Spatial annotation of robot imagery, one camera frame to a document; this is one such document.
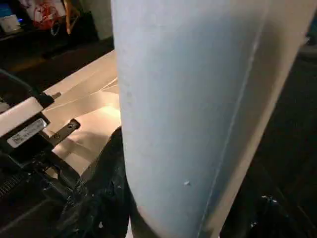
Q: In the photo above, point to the white plastic table leg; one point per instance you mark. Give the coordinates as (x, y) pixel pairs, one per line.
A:
(198, 111)

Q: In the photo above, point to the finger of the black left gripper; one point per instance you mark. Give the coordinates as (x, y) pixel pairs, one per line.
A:
(65, 131)

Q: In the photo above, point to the black work mat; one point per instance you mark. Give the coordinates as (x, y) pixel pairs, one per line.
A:
(292, 124)

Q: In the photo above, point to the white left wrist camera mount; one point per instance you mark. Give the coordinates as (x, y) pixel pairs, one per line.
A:
(22, 119)

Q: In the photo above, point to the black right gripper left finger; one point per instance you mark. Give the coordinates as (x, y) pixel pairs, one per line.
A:
(106, 198)

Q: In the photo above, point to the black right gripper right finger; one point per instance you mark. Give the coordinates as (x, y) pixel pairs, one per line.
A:
(280, 218)

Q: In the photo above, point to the red and white bag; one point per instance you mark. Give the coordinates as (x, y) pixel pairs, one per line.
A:
(44, 15)

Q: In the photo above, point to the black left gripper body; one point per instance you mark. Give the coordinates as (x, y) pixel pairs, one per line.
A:
(27, 203)

